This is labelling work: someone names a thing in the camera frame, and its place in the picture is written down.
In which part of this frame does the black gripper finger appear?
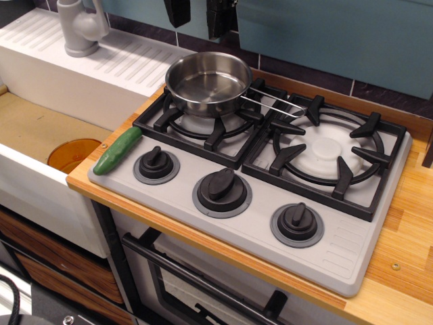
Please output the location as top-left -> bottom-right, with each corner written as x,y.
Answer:
164,0 -> 191,28
206,0 -> 237,40

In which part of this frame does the stainless steel pan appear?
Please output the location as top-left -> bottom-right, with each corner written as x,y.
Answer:
165,51 -> 306,118

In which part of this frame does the green toy pickle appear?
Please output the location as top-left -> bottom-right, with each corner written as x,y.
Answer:
93,127 -> 142,175

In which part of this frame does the black left stove knob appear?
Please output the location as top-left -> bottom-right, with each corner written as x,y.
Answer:
133,146 -> 181,186

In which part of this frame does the black stove knob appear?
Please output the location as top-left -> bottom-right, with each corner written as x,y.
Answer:
192,168 -> 252,219
133,146 -> 181,186
270,202 -> 325,248

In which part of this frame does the black middle stove knob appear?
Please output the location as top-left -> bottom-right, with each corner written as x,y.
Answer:
192,168 -> 252,219

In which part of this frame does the black right stove knob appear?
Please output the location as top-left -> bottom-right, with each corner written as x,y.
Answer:
270,202 -> 325,248

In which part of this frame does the grey toy stove top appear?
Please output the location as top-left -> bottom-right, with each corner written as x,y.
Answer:
87,64 -> 413,299

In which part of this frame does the grey toy faucet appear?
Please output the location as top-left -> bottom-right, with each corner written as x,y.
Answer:
57,0 -> 110,58

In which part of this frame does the black left burner grate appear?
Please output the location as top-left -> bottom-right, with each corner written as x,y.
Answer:
133,78 -> 288,169

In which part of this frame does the black burner grate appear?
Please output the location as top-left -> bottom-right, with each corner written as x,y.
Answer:
242,94 -> 411,221
133,78 -> 288,169

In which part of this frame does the white toy sink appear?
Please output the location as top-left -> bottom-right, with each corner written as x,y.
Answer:
1,9 -> 187,258

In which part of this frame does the black right burner grate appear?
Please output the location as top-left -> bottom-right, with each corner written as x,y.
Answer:
242,94 -> 411,221

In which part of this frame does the orange plastic bowl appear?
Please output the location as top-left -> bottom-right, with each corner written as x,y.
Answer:
47,138 -> 101,174

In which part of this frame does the wooden drawer front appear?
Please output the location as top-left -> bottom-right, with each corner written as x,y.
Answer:
1,209 -> 133,324

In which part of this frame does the black oven door handle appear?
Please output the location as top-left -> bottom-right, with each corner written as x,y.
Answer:
121,228 -> 287,324

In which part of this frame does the black braided cable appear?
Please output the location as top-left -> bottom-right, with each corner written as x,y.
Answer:
0,274 -> 23,325

